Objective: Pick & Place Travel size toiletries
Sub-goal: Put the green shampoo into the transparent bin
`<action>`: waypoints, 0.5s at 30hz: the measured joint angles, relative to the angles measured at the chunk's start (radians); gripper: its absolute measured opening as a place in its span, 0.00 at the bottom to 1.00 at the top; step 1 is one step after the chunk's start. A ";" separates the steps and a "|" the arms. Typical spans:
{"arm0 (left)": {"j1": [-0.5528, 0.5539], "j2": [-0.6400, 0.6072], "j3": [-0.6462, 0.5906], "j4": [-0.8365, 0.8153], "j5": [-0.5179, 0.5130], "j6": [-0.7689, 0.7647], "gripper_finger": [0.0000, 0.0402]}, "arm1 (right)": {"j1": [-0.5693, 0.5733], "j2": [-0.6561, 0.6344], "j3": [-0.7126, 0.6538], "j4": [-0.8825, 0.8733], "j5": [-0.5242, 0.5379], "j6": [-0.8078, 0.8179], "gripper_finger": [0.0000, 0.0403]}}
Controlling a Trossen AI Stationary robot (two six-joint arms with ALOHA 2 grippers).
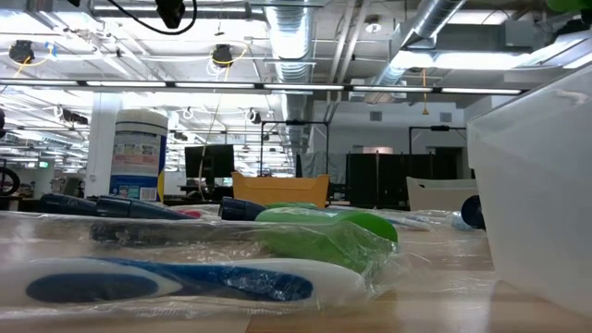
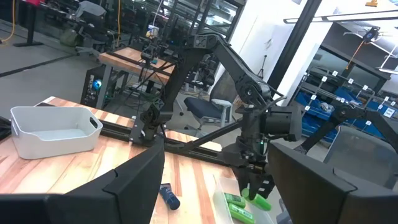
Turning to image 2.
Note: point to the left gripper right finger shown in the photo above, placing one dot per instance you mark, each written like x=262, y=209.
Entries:
x=304, y=193

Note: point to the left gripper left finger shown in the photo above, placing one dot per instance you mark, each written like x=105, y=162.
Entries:
x=130, y=193

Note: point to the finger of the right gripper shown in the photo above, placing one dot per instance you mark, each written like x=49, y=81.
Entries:
x=262, y=185
x=244, y=183

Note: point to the green squeeze tube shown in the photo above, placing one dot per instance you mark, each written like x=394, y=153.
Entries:
x=241, y=214
x=234, y=199
x=261, y=203

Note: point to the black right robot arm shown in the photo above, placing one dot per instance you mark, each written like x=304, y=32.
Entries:
x=236, y=68

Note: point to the neighbouring rig robot arm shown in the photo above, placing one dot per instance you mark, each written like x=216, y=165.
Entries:
x=342, y=112

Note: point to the clear plastic container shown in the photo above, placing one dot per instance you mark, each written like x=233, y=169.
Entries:
x=225, y=185

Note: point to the dark blue squeeze tube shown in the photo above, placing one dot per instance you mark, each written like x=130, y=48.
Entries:
x=170, y=197

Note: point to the dark blue office chair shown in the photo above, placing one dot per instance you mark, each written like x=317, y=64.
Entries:
x=199, y=107

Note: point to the grey mesh chair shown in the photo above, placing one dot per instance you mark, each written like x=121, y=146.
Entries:
x=363, y=155

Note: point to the blue storage bin shelf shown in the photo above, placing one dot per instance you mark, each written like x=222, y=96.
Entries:
x=323, y=109

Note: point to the grey plastic bin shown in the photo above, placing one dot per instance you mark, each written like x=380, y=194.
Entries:
x=53, y=143

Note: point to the black computer tower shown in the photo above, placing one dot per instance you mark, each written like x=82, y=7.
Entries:
x=93, y=87

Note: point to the wooden workbench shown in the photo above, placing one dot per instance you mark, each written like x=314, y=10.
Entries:
x=136, y=60

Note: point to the black upright frame post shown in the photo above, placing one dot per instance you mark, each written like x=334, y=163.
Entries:
x=295, y=46

